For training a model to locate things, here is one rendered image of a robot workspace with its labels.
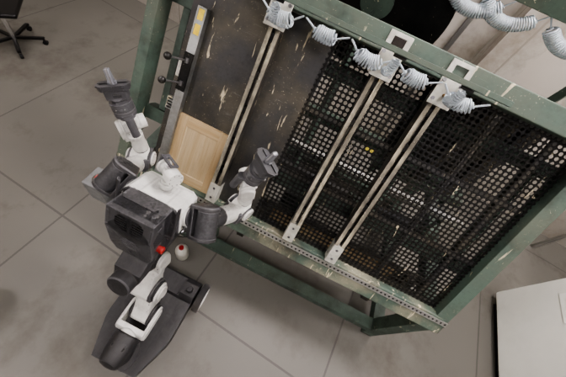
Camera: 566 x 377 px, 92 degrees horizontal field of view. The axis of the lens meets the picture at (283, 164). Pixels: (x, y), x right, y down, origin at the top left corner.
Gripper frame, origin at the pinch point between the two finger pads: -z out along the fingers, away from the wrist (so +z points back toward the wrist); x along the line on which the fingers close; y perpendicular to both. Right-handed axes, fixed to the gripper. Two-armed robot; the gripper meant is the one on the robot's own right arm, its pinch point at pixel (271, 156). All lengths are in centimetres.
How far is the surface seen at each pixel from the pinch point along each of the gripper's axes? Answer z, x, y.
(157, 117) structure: 66, 67, -6
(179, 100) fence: 43, 61, -1
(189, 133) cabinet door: 56, 47, 2
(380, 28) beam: -40, 27, 50
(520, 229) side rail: -22, -79, 98
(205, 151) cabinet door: 58, 35, 7
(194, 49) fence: 19, 73, 6
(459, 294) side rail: 19, -101, 87
